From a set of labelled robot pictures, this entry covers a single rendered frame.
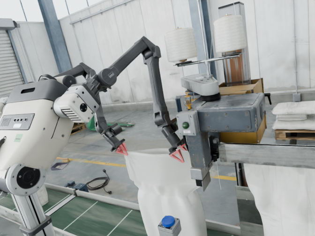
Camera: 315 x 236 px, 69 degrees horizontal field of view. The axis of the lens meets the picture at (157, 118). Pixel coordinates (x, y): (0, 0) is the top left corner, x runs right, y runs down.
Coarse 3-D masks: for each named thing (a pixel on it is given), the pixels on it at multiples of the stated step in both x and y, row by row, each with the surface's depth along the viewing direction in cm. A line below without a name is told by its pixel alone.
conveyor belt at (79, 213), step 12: (72, 204) 221; (84, 204) 217; (96, 204) 213; (108, 204) 209; (60, 216) 205; (72, 216) 202; (84, 216) 198; (96, 216) 195; (108, 216) 192; (120, 216) 189; (132, 216) 186; (60, 228) 189; (72, 228) 186; (84, 228) 184; (96, 228) 181; (108, 228) 178; (120, 228) 175; (132, 228) 173; (144, 228) 170
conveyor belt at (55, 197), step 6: (48, 192) 253; (54, 192) 250; (60, 192) 248; (0, 198) 262; (6, 198) 260; (12, 198) 257; (48, 198) 241; (54, 198) 239; (60, 198) 236; (66, 198) 235; (0, 204) 249; (6, 204) 246; (12, 204) 244; (48, 204) 229; (54, 204) 227; (48, 210) 219
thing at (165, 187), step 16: (128, 160) 145; (144, 160) 136; (160, 160) 130; (176, 160) 128; (144, 176) 141; (160, 176) 133; (176, 176) 131; (144, 192) 138; (160, 192) 132; (176, 192) 129; (192, 192) 128; (144, 208) 141; (160, 208) 134; (176, 208) 128; (192, 208) 125; (144, 224) 146; (192, 224) 127
